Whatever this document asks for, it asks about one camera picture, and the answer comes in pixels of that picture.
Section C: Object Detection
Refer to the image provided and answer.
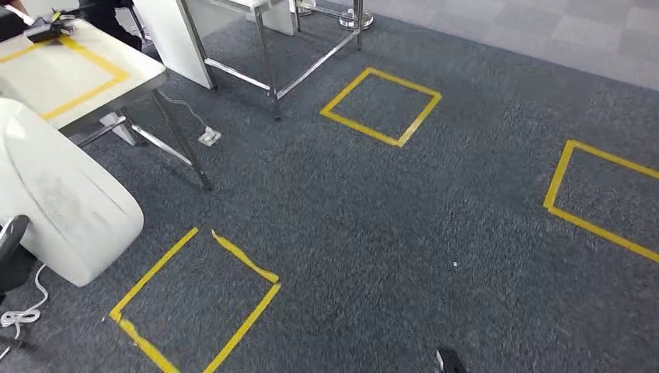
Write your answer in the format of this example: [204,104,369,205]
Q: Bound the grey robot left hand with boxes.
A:
[0,214,37,295]

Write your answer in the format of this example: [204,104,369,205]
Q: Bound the white plastic shell part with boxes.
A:
[0,97,145,288]

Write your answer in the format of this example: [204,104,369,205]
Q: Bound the stainless steel workbench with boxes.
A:
[0,18,214,193]

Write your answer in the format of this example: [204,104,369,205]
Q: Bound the steel floor socket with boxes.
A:
[197,127,223,148]

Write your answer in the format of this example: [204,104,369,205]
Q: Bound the black remote controller with antennas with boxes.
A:
[23,9,77,44]

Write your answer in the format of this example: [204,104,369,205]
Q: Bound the person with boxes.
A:
[77,0,144,53]

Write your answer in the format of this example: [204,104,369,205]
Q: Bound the white desk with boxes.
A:
[132,0,218,91]

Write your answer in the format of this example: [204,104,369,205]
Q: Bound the coiled white cable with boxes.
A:
[0,265,50,361]

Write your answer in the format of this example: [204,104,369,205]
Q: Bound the black right wrist bracket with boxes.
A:
[436,349,467,373]

